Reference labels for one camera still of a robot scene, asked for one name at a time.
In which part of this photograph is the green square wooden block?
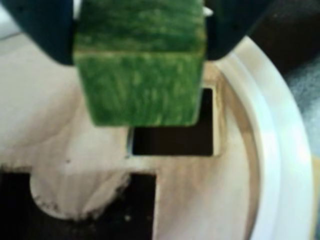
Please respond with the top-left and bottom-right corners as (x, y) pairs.
(73, 0), (209, 127)

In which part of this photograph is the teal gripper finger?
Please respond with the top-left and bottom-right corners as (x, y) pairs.
(3, 0), (84, 67)
(204, 0), (279, 61)

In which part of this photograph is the wooden shape sorter lid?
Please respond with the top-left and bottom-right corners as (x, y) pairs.
(0, 32), (261, 240)

